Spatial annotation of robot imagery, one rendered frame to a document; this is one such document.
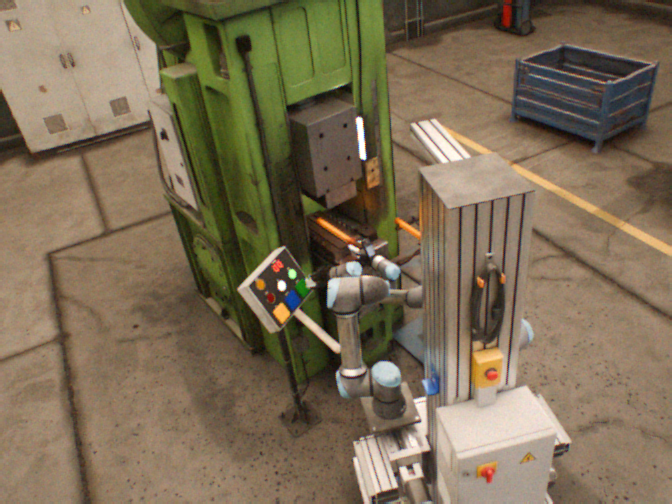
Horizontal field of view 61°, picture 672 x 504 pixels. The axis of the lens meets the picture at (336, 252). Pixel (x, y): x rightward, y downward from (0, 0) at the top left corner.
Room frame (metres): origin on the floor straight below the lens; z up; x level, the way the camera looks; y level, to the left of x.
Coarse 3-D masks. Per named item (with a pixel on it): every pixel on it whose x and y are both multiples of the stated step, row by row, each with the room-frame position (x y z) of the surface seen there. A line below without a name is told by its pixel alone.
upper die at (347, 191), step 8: (352, 184) 2.67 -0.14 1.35; (304, 192) 2.76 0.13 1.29; (328, 192) 2.59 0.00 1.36; (336, 192) 2.61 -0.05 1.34; (344, 192) 2.64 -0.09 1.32; (352, 192) 2.67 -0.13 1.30; (320, 200) 2.63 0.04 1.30; (328, 200) 2.58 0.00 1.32; (336, 200) 2.61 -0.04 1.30; (344, 200) 2.64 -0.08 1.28; (328, 208) 2.58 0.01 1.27
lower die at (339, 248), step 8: (320, 216) 2.96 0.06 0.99; (312, 224) 2.89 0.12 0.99; (320, 224) 2.86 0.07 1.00; (336, 224) 2.85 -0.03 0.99; (320, 232) 2.79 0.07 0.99; (328, 232) 2.78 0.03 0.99; (344, 232) 2.75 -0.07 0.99; (352, 232) 2.74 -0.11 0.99; (320, 240) 2.72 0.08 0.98; (328, 240) 2.70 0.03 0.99; (336, 240) 2.69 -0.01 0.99; (344, 240) 2.66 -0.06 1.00; (360, 240) 2.68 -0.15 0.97; (320, 248) 2.69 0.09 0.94; (328, 248) 2.63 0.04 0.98; (336, 248) 2.62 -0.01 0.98; (344, 248) 2.62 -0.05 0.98; (336, 256) 2.58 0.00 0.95; (344, 256) 2.61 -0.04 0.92
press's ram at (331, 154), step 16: (320, 96) 2.90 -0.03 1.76; (288, 112) 2.75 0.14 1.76; (304, 112) 2.72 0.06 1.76; (320, 112) 2.69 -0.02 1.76; (336, 112) 2.66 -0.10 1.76; (352, 112) 2.70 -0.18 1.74; (304, 128) 2.57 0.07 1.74; (320, 128) 2.59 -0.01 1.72; (336, 128) 2.64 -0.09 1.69; (352, 128) 2.69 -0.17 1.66; (304, 144) 2.59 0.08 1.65; (320, 144) 2.58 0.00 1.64; (336, 144) 2.63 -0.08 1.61; (352, 144) 2.69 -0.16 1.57; (304, 160) 2.61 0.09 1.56; (320, 160) 2.58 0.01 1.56; (336, 160) 2.63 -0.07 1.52; (352, 160) 2.68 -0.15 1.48; (304, 176) 2.63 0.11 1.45; (320, 176) 2.57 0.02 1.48; (336, 176) 2.62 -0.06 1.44; (352, 176) 2.67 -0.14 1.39; (320, 192) 2.56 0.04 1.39
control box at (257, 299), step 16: (272, 256) 2.34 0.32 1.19; (288, 256) 2.36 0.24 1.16; (256, 272) 2.23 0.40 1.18; (272, 272) 2.24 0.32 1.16; (288, 272) 2.29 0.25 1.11; (240, 288) 2.14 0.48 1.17; (256, 288) 2.13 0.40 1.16; (272, 288) 2.18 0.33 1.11; (288, 288) 2.23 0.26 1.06; (256, 304) 2.09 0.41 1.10; (272, 304) 2.12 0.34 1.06; (272, 320) 2.06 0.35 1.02
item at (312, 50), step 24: (312, 0) 2.78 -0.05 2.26; (336, 0) 2.87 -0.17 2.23; (288, 24) 2.72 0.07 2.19; (312, 24) 2.78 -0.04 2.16; (336, 24) 2.86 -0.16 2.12; (288, 48) 2.71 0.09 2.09; (312, 48) 2.77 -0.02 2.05; (336, 48) 2.85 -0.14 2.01; (288, 72) 2.70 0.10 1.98; (312, 72) 2.77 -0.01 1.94; (336, 72) 2.83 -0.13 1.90; (288, 96) 2.67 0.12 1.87; (312, 96) 2.75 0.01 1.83
